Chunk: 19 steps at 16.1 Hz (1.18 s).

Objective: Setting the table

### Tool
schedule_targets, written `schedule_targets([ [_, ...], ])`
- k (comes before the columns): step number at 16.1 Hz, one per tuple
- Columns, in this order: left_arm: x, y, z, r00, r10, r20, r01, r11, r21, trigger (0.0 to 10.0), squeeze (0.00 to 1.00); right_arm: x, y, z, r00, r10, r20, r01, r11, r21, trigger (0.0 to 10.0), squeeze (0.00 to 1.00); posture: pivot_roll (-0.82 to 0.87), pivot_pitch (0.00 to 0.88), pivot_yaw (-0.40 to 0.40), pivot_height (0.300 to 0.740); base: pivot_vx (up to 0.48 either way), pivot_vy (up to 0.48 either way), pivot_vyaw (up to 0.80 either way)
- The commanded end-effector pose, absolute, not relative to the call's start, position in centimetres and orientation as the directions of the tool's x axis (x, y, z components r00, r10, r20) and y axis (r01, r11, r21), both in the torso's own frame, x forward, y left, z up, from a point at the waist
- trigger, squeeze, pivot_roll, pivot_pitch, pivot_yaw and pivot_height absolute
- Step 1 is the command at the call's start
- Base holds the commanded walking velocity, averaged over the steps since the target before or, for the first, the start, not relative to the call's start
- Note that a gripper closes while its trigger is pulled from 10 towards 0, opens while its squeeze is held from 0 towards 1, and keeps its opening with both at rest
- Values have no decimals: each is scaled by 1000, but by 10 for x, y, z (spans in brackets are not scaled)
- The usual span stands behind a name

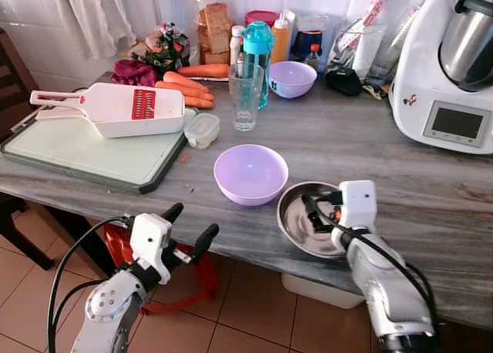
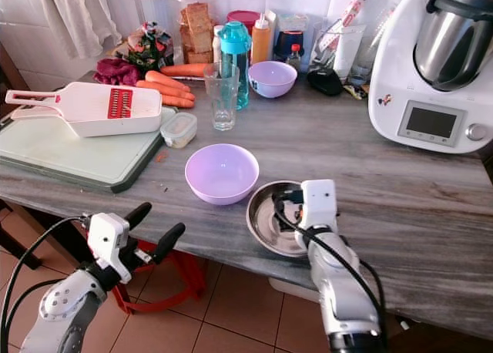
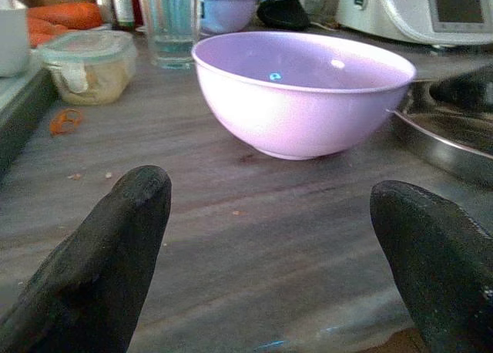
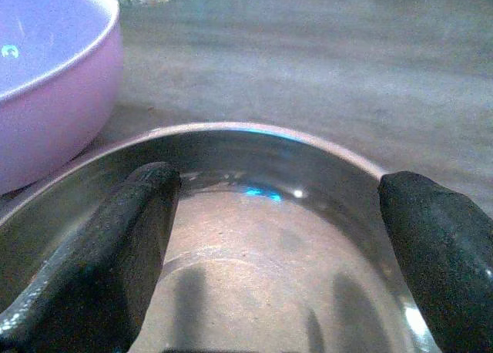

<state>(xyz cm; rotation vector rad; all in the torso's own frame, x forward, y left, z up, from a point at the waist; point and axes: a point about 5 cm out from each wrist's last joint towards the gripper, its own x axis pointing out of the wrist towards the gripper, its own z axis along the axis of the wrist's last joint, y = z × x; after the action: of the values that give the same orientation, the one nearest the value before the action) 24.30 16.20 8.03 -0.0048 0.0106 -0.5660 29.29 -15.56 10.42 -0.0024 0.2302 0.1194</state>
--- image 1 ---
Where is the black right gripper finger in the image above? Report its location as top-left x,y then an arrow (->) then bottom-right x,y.
304,188 -> 344,216

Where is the round stainless steel plate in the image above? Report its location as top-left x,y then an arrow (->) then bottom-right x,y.
277,180 -> 348,260

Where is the red metal stool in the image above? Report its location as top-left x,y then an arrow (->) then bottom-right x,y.
103,221 -> 221,316

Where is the white plastic box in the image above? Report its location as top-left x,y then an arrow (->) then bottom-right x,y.
280,272 -> 365,310

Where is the large purple plastic bowl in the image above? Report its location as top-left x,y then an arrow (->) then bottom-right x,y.
213,143 -> 290,208

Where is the small clear plastic food container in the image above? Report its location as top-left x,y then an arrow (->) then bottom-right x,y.
183,112 -> 222,151

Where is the white green-edged cutting board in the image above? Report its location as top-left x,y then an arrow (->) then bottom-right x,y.
0,105 -> 198,196

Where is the orange carrot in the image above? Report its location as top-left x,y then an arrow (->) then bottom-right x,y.
175,63 -> 231,79
163,70 -> 210,94
182,96 -> 216,110
153,80 -> 216,104

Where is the black rounded object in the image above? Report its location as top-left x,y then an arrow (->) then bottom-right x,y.
323,63 -> 364,99

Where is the white red mandoline slicer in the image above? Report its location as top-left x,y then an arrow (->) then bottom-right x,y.
29,81 -> 186,140

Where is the small purple plastic bowl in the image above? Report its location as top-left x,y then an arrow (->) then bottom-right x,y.
267,60 -> 318,100

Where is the clear drinking glass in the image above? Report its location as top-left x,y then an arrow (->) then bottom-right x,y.
228,62 -> 266,133

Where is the small red-capped sauce bottle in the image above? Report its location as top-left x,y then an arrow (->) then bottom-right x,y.
304,42 -> 323,71

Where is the white tube package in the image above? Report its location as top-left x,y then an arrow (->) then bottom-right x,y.
352,28 -> 375,81

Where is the clear plastic measuring cup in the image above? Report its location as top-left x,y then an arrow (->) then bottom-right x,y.
332,21 -> 387,81

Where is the white kitchen cooking machine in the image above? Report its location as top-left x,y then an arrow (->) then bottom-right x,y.
388,0 -> 493,156

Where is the orange squeeze bottle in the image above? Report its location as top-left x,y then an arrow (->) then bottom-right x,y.
270,12 -> 294,66

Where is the plastic bag of vegetables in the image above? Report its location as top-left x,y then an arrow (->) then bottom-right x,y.
142,22 -> 192,76

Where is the teal water bottle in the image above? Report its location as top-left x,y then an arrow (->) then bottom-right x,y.
240,21 -> 276,111

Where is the red-lidded jar of bread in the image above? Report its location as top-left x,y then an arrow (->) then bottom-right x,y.
192,0 -> 236,67

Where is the dark red canister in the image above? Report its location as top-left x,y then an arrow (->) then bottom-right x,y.
244,9 -> 280,29

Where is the clear glass jar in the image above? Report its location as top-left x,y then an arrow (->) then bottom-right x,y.
151,0 -> 194,31

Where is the dark wooden chair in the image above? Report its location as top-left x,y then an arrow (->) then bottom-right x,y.
0,27 -> 40,139

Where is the white hanging cloth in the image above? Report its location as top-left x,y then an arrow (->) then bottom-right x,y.
61,0 -> 136,60

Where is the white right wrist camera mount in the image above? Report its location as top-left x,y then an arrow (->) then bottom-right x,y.
338,180 -> 379,254

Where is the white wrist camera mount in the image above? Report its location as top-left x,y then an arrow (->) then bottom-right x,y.
338,180 -> 379,254
129,212 -> 174,285

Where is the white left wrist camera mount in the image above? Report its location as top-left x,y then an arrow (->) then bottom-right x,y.
129,212 -> 174,285

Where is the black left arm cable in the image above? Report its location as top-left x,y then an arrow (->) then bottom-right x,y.
47,216 -> 132,353

